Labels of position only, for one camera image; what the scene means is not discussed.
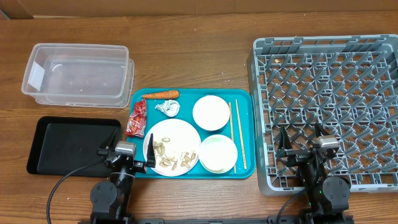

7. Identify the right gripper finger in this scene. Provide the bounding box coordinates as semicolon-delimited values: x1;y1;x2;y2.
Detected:
314;122;330;137
278;127;292;151

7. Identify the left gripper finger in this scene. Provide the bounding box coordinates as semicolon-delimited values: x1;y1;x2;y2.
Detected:
104;128;120;150
146;133;156;168

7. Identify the white tissue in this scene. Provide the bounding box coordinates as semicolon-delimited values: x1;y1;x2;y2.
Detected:
155;100;180;118

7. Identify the white paper cup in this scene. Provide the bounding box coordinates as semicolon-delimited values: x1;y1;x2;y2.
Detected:
198;134;238;174

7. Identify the orange carrot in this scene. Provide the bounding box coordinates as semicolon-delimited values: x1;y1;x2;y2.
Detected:
142;90;180;100

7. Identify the pink bowl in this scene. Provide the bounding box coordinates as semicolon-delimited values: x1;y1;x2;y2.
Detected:
193;95;231;131

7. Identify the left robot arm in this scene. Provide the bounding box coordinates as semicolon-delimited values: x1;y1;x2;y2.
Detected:
90;130;156;224

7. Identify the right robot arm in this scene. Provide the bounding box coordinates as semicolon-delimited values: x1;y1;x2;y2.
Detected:
274;123;354;223

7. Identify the grey dishwasher rack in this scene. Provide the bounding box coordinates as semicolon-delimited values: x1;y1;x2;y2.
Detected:
248;34;397;196

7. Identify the red snack wrapper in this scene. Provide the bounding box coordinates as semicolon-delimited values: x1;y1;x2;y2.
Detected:
126;98;147;138

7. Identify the white plate with food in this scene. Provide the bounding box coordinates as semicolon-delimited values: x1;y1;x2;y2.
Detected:
142;119;201;177

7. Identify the teal serving tray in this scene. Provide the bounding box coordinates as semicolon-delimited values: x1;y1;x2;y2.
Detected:
127;88;256;179

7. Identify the black plastic tray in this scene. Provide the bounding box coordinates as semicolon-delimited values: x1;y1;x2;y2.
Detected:
26;116;121;175

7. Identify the clear plastic storage bin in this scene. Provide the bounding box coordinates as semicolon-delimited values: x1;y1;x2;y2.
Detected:
21;43;134;108

